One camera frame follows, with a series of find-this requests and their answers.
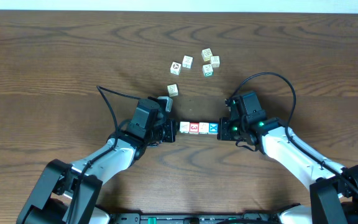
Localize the wooden block teal side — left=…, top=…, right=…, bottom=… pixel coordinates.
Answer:
left=179, top=121, right=190, bottom=133

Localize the wooden block green letter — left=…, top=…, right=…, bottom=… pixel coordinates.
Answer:
left=198, top=123, right=209, bottom=134

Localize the blue letter block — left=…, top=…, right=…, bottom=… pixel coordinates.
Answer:
left=208, top=123, right=219, bottom=134

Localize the wooden block upper right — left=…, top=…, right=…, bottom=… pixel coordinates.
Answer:
left=210, top=55, right=220, bottom=68

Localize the wooden block near blue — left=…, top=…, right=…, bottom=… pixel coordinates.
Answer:
left=167, top=84, right=178, bottom=97

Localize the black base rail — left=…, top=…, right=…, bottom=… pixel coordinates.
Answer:
left=109, top=211, right=312, bottom=224

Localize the wooden block yellow edge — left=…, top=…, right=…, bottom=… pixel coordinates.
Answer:
left=201, top=48, right=213, bottom=62

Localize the wooden block upper left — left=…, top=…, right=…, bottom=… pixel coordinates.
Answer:
left=182, top=55, right=193, bottom=69

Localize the wooden block teal letter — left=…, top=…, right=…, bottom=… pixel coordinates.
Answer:
left=202, top=64, right=214, bottom=77

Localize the wooden block red number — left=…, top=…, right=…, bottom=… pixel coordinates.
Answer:
left=189, top=123, right=200, bottom=134

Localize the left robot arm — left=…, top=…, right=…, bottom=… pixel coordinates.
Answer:
left=17, top=96, right=177, bottom=223

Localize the wooden block red picture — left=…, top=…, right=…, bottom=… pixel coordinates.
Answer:
left=170, top=62, right=181, bottom=75

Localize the right black cable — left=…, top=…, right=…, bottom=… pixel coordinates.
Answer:
left=228, top=72, right=358, bottom=215

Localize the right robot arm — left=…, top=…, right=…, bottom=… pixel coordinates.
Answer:
left=217, top=91, right=358, bottom=223

